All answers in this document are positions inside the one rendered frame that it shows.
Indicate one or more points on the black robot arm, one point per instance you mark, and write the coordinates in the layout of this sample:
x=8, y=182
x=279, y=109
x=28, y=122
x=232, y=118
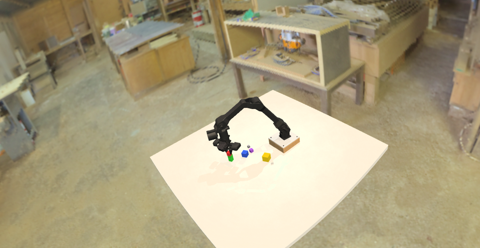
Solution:
x=221, y=123

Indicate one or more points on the blue block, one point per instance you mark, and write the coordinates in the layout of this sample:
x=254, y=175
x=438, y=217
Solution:
x=245, y=153

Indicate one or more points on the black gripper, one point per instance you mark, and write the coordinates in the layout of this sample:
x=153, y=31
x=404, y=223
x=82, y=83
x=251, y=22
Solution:
x=232, y=146

